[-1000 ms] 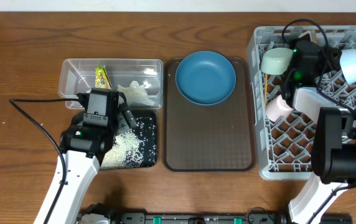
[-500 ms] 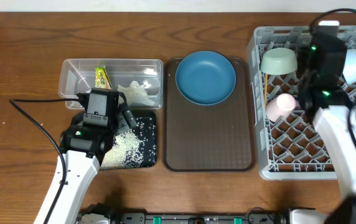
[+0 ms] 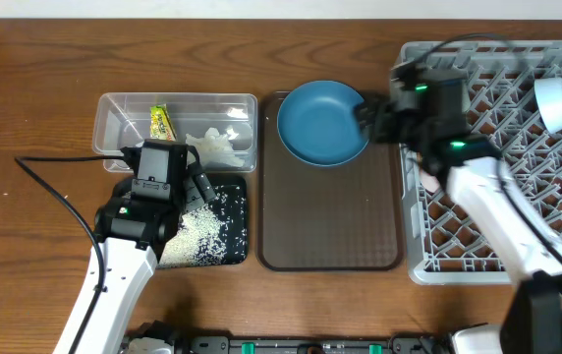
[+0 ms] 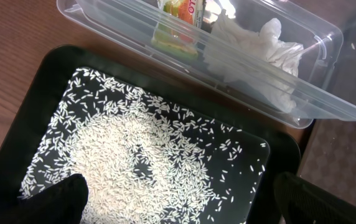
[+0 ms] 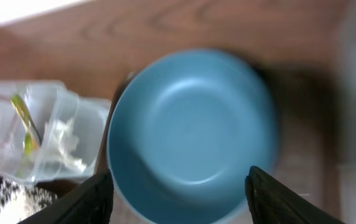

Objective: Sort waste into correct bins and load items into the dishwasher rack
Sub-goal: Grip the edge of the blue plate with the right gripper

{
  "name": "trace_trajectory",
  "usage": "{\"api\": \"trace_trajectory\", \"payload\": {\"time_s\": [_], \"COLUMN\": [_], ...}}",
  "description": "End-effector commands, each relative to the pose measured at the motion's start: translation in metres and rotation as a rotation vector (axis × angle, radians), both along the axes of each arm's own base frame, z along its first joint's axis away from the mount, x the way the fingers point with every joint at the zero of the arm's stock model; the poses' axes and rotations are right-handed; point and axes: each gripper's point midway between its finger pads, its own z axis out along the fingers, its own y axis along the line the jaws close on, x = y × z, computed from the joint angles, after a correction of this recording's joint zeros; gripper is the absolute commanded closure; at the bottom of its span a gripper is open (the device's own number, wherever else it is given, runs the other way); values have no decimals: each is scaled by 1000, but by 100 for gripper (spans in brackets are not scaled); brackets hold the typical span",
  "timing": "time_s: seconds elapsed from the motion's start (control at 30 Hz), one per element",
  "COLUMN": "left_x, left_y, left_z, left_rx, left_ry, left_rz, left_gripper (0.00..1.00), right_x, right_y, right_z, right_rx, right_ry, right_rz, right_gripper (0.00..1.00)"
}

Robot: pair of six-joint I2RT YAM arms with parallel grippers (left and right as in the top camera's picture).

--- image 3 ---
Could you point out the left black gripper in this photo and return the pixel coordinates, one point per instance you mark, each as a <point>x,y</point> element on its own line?
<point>205,189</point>

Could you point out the pink cup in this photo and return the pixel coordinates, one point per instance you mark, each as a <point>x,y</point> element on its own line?
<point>429,182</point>

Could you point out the clear plastic waste bin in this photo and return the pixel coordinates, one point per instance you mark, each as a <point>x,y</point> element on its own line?
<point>123,120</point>

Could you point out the black plastic tray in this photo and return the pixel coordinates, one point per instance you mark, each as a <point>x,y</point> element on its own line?
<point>148,225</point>

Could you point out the brown serving tray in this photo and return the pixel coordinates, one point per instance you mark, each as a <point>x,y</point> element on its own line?
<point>311,218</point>

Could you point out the grey dishwasher rack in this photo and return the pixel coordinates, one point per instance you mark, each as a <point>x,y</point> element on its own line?
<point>443,244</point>

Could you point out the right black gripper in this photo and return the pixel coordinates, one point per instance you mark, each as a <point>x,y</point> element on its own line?
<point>378,120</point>

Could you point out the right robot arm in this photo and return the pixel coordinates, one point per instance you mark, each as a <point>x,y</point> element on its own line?
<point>472,172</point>

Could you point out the white tissue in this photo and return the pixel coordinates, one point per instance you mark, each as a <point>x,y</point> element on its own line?
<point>215,149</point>

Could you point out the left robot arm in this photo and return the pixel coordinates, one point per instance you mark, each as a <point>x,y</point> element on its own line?
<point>116,276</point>

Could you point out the light blue bowl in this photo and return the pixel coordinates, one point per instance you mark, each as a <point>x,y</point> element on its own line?
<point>548,96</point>

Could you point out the dark blue plate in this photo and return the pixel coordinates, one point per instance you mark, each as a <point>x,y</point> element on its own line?
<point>316,123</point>

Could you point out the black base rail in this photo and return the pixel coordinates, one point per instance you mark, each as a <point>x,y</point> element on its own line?
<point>159,337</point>

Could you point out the white cooked rice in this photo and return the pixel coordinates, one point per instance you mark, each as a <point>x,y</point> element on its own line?
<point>213,235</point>

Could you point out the green snack wrapper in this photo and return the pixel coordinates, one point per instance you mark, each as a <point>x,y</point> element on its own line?
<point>160,124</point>

